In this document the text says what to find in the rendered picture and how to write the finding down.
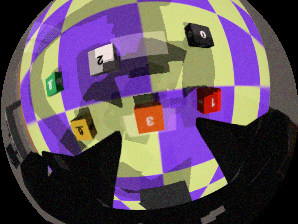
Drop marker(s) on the red block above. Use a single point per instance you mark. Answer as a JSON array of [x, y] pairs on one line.
[[208, 100]]

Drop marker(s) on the yellow block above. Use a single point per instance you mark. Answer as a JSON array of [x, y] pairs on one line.
[[83, 127]]

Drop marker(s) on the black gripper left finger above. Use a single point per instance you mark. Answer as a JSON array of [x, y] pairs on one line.
[[94, 169]]

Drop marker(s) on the orange block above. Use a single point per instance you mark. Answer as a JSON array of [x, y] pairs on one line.
[[149, 117]]

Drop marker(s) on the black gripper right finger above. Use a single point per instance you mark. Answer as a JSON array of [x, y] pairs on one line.
[[230, 143]]

